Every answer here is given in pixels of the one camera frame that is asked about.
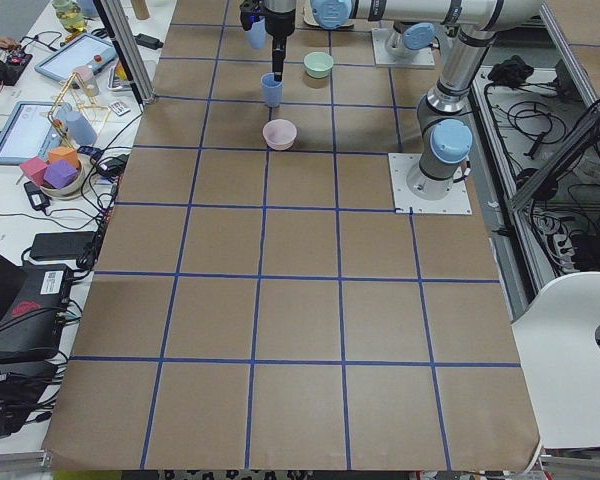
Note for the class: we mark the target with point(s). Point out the black power adapter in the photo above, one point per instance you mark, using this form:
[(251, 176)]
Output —
[(38, 200)]

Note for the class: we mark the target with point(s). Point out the near teach pendant tablet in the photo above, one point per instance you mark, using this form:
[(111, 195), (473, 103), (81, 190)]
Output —
[(27, 133)]

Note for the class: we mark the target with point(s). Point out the black laptop computer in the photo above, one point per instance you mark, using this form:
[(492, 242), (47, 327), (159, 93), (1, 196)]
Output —
[(32, 299)]

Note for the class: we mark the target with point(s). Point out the pink cup on desk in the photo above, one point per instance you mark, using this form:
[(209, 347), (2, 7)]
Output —
[(85, 79)]

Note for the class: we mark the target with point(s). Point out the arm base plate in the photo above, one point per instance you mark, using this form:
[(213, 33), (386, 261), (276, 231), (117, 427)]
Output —
[(413, 192), (422, 60)]

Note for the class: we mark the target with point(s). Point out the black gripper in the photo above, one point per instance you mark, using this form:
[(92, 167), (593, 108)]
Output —
[(278, 26)]

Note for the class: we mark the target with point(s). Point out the mint green bowl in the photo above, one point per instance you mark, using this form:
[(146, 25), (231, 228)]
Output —
[(318, 65)]

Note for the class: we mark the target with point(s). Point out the white chair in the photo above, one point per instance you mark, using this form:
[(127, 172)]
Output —
[(561, 360)]

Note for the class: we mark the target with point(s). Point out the blue cup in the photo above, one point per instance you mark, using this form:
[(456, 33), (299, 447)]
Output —
[(256, 35), (272, 90)]

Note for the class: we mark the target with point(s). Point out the bowl of foam blocks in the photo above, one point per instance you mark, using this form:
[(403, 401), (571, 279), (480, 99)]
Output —
[(60, 176)]

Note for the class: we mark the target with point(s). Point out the light blue bottle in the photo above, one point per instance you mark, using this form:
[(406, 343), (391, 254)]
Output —
[(79, 128)]

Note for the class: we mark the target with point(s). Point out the teach pendant tablet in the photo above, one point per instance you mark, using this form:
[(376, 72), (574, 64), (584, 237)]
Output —
[(85, 50), (27, 133)]

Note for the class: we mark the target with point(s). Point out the gold wire rack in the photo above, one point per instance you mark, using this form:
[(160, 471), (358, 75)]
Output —
[(72, 98)]

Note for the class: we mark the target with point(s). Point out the far teach pendant tablet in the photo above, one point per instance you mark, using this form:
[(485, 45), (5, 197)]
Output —
[(85, 50)]

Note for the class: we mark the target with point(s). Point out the pink bowl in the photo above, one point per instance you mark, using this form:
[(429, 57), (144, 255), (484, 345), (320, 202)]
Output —
[(279, 134)]

